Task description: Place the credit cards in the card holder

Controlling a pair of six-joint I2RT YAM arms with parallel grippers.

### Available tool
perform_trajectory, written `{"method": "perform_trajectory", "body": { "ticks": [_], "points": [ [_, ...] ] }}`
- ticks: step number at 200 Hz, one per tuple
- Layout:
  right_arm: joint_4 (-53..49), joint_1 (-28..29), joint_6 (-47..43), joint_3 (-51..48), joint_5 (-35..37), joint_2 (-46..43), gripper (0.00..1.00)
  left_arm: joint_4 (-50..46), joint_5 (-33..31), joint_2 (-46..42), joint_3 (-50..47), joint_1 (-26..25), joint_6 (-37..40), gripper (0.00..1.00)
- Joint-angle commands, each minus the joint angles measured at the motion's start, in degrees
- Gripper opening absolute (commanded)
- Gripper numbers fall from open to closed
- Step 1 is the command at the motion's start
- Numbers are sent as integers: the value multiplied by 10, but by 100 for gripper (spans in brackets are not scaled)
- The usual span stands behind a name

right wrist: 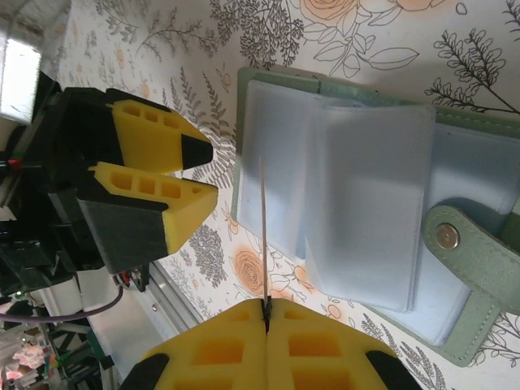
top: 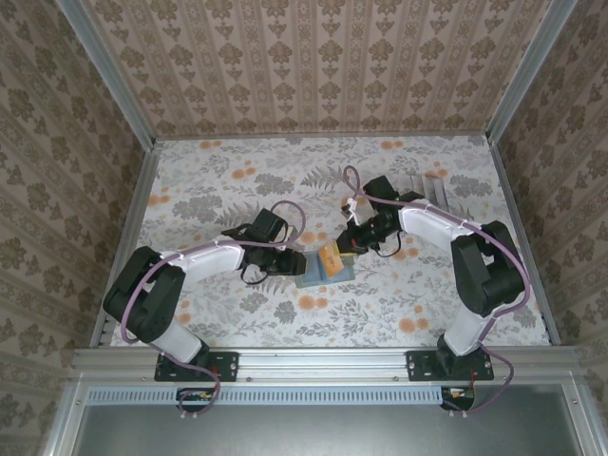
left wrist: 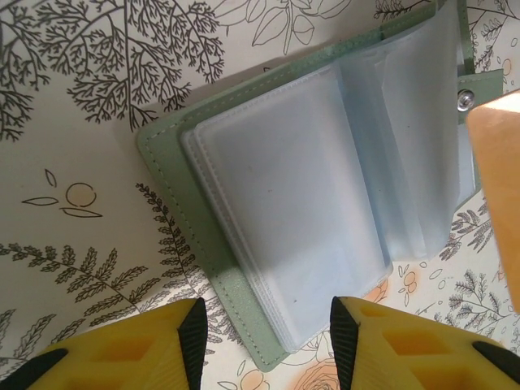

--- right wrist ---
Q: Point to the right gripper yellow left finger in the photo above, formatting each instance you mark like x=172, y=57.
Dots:
x=219, y=357

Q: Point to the long aluminium base rail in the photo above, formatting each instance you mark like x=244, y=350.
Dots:
x=170, y=292

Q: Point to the thin plastic credit card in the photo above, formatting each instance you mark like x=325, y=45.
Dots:
x=264, y=227

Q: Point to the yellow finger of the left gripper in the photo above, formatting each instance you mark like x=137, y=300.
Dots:
x=134, y=227
x=146, y=138

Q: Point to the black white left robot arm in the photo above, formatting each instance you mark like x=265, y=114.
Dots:
x=95, y=286

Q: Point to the green card holder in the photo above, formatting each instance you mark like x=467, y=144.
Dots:
x=365, y=195

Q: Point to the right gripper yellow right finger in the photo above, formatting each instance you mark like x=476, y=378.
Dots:
x=325, y=357

